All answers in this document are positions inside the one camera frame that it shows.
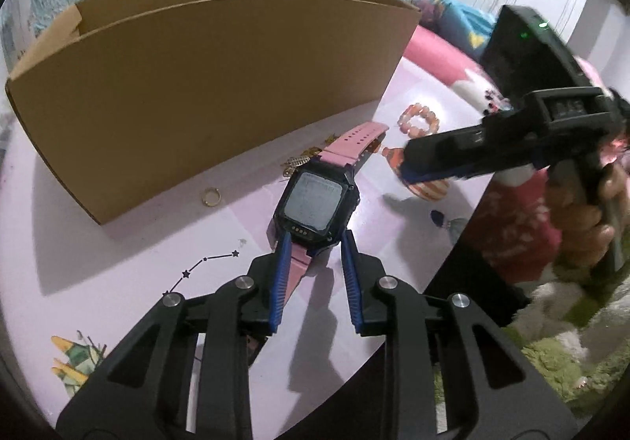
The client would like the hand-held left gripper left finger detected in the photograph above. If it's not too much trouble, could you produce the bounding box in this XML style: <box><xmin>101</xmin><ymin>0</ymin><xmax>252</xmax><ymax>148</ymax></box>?
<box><xmin>55</xmin><ymin>232</ymin><xmax>296</xmax><ymax>440</ymax></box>

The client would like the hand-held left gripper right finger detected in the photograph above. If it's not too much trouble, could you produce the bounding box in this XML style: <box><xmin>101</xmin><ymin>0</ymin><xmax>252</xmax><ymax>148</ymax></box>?
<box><xmin>341</xmin><ymin>229</ymin><xmax>579</xmax><ymax>440</ymax></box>

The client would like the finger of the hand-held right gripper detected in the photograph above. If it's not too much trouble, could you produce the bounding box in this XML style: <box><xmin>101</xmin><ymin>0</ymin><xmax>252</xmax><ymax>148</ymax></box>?
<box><xmin>401</xmin><ymin>122</ymin><xmax>493</xmax><ymax>187</ymax></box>

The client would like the pink bead bracelet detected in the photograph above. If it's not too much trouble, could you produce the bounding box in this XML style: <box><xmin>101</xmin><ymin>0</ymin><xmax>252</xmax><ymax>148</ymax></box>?
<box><xmin>398</xmin><ymin>104</ymin><xmax>440</xmax><ymax>136</ymax></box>

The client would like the pink strap square watch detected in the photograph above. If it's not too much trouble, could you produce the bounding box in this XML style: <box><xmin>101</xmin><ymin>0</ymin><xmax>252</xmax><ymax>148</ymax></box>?
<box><xmin>246</xmin><ymin>122</ymin><xmax>391</xmax><ymax>352</ymax></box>

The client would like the gold brooch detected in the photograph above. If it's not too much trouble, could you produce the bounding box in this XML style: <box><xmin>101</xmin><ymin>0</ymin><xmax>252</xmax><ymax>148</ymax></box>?
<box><xmin>282</xmin><ymin>145</ymin><xmax>323</xmax><ymax>179</ymax></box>

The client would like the brown cardboard box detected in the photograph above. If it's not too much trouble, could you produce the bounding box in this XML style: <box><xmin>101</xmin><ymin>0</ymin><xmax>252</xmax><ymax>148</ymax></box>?
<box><xmin>5</xmin><ymin>0</ymin><xmax>423</xmax><ymax>226</ymax></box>

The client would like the person's right hand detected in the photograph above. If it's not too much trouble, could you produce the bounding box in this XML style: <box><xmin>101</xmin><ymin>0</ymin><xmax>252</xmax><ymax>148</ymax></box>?
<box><xmin>545</xmin><ymin>157</ymin><xmax>630</xmax><ymax>281</ymax></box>

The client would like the pink patterned blanket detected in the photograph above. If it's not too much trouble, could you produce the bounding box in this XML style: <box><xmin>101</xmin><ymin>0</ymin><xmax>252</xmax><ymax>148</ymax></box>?
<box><xmin>402</xmin><ymin>24</ymin><xmax>515</xmax><ymax>115</ymax></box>

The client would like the person's pink patterned clothing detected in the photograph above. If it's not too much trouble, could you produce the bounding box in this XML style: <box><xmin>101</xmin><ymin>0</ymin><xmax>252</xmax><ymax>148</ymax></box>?
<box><xmin>463</xmin><ymin>167</ymin><xmax>564</xmax><ymax>284</ymax></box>

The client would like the blue colourful blanket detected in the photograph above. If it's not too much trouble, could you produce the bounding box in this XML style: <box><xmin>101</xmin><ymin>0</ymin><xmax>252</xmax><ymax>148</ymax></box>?
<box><xmin>371</xmin><ymin>0</ymin><xmax>499</xmax><ymax>58</ymax></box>

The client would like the green fluffy rug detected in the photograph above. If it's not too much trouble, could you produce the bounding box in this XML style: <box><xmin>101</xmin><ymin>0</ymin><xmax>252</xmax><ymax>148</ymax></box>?
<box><xmin>433</xmin><ymin>268</ymin><xmax>630</xmax><ymax>423</ymax></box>

